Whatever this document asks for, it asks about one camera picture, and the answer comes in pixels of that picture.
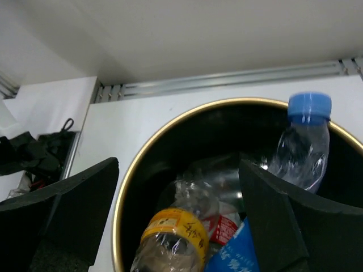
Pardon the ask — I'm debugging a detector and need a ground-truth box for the blue-label clear bottle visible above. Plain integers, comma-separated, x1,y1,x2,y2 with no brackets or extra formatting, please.
204,92,332,271

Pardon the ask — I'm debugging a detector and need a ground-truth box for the red-label clear water bottle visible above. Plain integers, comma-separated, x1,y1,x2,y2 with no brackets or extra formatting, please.
210,213,242,245

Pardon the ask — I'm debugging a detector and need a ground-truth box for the aluminium frame rail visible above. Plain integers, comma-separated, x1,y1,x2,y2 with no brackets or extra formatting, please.
0,56,363,104

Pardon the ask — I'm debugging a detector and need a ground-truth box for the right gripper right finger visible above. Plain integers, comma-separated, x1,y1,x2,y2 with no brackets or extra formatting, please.
239,160,362,271

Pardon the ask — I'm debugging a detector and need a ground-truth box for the large clear crushed bottle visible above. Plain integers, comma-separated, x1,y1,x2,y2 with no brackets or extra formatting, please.
172,154,245,228

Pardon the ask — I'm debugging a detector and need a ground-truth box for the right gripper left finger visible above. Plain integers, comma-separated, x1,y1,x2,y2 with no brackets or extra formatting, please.
1,158,119,271

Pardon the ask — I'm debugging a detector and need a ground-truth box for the small orange yellow-capped bottle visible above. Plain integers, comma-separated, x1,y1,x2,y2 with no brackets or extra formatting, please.
130,208,209,271

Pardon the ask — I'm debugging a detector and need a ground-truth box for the dark cylindrical bin gold rim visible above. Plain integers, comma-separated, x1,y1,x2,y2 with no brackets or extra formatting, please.
112,98,362,271

